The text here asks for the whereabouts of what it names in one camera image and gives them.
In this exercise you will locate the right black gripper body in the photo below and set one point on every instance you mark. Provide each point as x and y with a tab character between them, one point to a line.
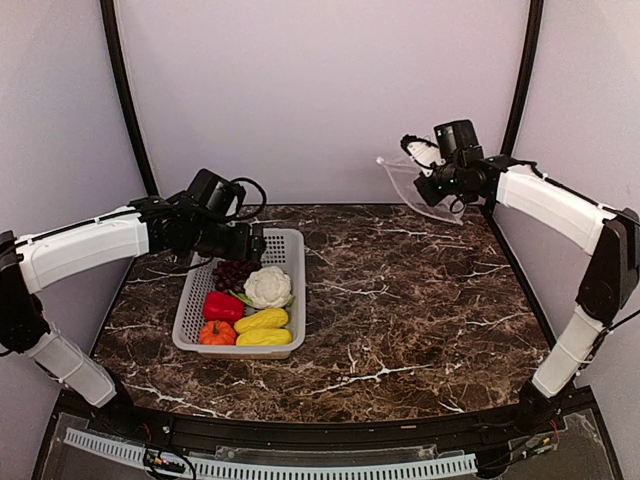
451	182

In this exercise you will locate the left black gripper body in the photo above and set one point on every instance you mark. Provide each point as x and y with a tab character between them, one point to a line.
209	240

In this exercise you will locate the white cauliflower with leaves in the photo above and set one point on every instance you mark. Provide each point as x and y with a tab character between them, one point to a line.
267	288

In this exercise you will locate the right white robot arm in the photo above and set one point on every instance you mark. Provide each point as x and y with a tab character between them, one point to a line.
610	237

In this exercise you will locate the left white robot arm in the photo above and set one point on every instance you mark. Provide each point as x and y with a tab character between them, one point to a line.
31	263

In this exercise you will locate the dark red grape bunch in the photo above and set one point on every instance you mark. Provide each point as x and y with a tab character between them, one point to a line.
230	275

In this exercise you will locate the red bell pepper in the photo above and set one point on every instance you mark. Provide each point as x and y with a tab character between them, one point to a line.
221	306

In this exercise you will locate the white perforated plastic basket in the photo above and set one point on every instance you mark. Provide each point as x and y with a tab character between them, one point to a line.
284	257

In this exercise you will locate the small orange pumpkin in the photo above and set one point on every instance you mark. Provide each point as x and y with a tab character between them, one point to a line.
217	333

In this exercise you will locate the upper yellow squash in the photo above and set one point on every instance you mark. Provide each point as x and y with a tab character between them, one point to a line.
264	319

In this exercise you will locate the yellow squash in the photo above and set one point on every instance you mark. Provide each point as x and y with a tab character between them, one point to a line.
265	337
264	319

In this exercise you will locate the lower yellow squash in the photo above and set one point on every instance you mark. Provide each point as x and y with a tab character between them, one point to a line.
265	337

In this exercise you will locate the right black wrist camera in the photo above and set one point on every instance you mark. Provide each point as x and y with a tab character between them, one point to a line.
458	142

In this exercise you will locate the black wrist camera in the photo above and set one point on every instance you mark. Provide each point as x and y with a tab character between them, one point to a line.
458	142
215	194

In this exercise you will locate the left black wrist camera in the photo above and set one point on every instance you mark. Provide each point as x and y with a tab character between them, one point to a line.
215	194

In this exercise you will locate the right black frame post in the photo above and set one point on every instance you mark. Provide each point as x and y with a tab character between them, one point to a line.
525	72

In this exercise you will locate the black frame post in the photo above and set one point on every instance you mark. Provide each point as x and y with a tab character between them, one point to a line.
125	97
525	72

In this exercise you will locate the left black frame post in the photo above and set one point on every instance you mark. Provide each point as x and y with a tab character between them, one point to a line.
125	97

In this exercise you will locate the black curved front rail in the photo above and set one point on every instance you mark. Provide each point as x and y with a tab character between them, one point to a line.
487	430

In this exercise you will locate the white slotted cable duct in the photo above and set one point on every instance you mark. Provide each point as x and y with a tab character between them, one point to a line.
231	463

